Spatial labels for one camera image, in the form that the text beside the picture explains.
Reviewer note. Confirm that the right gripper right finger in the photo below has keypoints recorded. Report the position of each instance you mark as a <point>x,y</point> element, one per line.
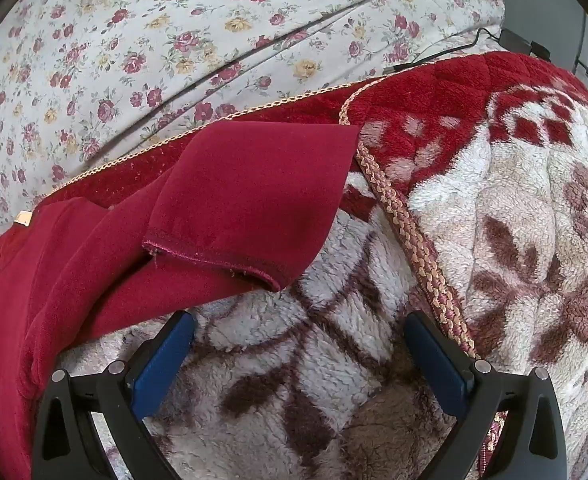
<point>532,443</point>

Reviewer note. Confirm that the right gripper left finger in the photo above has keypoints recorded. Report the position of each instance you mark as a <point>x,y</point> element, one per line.
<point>67,445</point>

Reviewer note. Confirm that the dark red garment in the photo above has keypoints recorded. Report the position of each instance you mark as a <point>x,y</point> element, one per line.
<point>245,205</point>

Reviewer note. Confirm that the red white fleece blanket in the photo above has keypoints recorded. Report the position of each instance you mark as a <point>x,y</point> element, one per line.
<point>469,201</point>

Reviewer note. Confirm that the floral white quilt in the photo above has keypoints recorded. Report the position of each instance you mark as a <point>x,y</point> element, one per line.
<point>83,82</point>

